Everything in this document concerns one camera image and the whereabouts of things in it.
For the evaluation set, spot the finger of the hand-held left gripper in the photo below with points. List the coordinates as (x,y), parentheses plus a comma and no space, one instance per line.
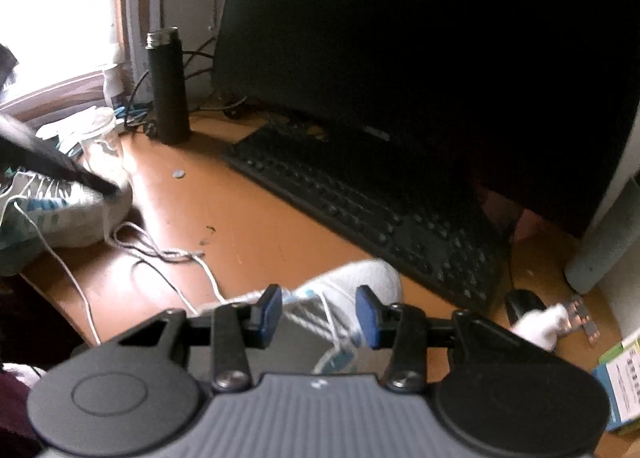
(45,155)

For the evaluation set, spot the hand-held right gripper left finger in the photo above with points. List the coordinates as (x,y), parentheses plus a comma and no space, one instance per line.
(273,310)

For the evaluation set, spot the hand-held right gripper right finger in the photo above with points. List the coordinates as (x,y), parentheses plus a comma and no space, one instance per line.
(369,318)

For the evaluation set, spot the white mesh sneaker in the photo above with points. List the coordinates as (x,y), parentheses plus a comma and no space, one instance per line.
(75,223)
(360,275)

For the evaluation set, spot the white speckled shoelace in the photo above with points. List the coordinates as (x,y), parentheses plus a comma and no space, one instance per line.
(37,185)
(172,255)

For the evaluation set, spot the white cloth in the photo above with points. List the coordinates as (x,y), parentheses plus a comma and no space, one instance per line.
(70,130)

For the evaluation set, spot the clear plastic jar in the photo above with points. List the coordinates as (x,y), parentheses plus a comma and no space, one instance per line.
(102,147)

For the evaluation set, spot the small white bottle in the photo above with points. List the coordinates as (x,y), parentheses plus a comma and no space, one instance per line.
(112,87)

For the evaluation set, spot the black keyboard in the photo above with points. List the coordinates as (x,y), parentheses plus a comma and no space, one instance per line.
(360,203)

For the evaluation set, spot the small grey coin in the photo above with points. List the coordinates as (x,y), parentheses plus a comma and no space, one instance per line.
(177,173)

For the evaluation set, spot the black thermos bottle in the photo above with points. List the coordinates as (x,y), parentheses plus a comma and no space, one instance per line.
(170,97)

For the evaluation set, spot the black computer mouse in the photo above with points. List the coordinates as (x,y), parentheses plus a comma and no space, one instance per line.
(517,303)

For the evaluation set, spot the white lotion bottle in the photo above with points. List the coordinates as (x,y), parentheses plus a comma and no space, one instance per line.
(542,325)

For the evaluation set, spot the silver blister pill pack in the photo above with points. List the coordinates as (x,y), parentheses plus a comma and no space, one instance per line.
(591,333)
(579,314)

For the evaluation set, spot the grey thermos bottle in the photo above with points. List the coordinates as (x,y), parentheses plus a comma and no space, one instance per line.
(600,253)

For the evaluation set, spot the blue white medicine box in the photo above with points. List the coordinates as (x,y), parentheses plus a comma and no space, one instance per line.
(627,383)

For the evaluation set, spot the black computer monitor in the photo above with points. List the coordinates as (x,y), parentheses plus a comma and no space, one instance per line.
(425,37)

